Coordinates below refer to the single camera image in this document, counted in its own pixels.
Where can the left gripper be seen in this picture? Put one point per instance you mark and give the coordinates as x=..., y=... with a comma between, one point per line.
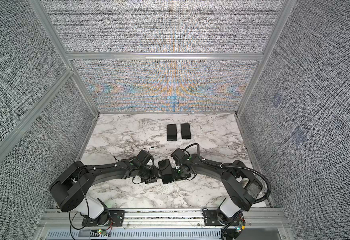
x=155, y=174

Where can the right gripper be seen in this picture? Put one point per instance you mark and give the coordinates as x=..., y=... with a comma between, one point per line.
x=176, y=178

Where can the black phone case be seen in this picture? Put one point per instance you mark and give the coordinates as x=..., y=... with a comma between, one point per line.
x=165, y=168
x=171, y=133

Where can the light blue phone case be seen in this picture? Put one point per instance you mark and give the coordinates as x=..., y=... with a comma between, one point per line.
x=185, y=131

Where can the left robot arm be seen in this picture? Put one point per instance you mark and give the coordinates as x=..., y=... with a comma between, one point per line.
x=70, y=189

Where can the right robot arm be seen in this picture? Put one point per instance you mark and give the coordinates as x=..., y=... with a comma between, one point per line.
x=240, y=182

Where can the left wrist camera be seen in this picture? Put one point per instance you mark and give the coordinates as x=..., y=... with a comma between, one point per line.
x=144, y=158

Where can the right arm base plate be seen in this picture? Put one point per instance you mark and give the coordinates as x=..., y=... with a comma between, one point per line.
x=213, y=217

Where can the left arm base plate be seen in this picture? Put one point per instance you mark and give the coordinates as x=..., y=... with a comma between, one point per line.
x=115, y=217

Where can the aluminium front rail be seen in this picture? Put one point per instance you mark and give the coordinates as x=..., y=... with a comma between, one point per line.
x=166, y=224

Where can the aluminium frame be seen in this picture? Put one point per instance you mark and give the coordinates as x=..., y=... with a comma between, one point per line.
x=94, y=80

